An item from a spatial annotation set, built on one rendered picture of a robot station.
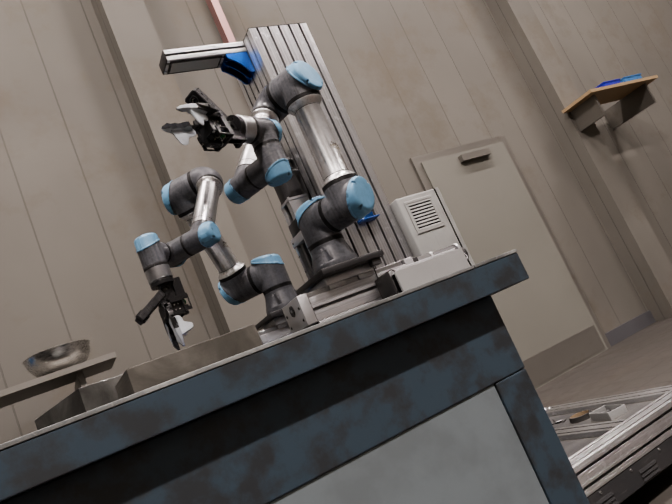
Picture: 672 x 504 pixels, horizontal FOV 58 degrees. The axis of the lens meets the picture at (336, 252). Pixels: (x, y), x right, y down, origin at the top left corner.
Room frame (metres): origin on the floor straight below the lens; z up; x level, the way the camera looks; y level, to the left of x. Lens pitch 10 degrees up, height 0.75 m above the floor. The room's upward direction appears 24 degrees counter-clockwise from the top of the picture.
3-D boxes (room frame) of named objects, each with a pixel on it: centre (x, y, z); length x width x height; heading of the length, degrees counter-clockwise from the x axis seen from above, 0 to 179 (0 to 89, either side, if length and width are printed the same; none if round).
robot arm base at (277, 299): (2.32, 0.26, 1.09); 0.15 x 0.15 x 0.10
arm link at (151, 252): (1.81, 0.52, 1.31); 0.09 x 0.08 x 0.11; 166
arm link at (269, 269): (2.32, 0.27, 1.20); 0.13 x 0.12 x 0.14; 76
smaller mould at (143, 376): (0.95, 0.28, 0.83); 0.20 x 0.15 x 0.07; 121
